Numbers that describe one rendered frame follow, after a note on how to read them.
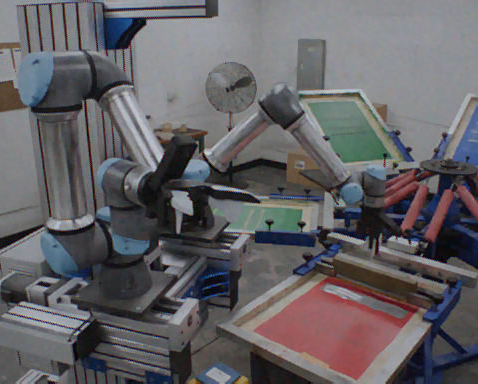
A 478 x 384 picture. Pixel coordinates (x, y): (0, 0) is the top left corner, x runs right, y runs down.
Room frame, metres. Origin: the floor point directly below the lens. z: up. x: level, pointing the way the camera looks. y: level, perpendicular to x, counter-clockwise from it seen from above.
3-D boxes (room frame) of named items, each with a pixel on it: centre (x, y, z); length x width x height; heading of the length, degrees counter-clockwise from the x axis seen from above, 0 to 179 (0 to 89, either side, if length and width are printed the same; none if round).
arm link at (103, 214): (1.18, 0.34, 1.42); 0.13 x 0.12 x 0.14; 136
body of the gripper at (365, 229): (1.69, -0.49, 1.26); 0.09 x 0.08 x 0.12; 51
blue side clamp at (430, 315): (1.51, -0.74, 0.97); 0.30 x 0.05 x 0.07; 140
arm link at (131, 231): (0.92, 0.23, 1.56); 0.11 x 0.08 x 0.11; 136
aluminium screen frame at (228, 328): (1.51, -0.37, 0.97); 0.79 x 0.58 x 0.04; 140
